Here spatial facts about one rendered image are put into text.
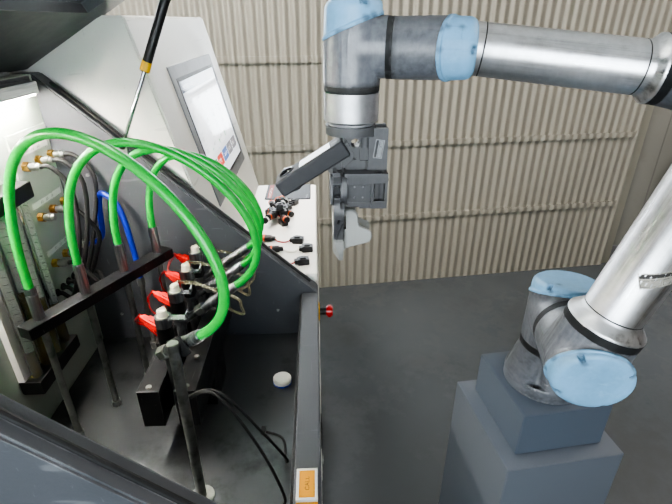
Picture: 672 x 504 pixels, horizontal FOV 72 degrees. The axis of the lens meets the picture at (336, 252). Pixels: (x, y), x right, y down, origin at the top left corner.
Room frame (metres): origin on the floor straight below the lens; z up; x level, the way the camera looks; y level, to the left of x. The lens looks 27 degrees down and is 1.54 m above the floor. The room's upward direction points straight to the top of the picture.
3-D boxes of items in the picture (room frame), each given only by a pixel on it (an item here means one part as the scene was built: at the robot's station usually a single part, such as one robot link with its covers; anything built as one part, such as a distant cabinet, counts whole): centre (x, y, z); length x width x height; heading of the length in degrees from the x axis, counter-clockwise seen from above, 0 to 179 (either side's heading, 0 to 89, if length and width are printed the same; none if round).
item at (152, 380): (0.76, 0.30, 0.91); 0.34 x 0.10 x 0.15; 2
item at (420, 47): (0.66, -0.12, 1.51); 0.11 x 0.11 x 0.08; 79
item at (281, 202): (1.39, 0.18, 1.01); 0.23 x 0.11 x 0.06; 2
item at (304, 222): (1.35, 0.17, 0.96); 0.70 x 0.22 x 0.03; 2
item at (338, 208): (0.64, 0.00, 1.29); 0.05 x 0.02 x 0.09; 2
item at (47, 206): (0.87, 0.56, 1.20); 0.13 x 0.03 x 0.31; 2
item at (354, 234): (0.64, -0.03, 1.25); 0.06 x 0.03 x 0.09; 92
